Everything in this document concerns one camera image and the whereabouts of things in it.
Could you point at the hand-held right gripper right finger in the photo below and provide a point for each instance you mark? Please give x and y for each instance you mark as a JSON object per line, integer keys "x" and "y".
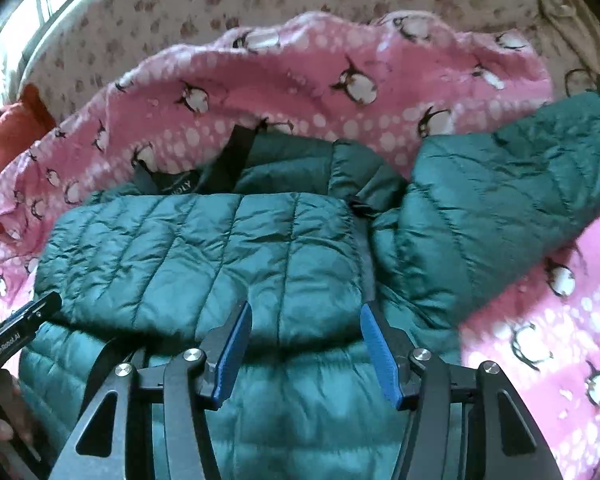
{"x": 380, "y": 350}

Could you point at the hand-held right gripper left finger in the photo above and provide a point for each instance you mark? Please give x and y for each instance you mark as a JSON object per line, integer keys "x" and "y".
{"x": 230, "y": 355}

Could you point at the dark green puffer jacket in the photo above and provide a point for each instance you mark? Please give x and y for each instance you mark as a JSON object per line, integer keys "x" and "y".
{"x": 180, "y": 260}

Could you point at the red cloth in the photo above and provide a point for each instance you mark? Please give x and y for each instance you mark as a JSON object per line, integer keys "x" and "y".
{"x": 10, "y": 135}

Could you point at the pink penguin print blanket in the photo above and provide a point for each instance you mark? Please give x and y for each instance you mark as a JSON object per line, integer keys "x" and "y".
{"x": 305, "y": 75}

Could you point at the floral bed sheet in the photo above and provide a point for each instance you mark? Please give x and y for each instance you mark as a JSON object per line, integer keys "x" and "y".
{"x": 155, "y": 10}

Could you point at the window frame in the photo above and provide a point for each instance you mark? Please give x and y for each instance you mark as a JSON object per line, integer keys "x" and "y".
{"x": 40, "y": 5}

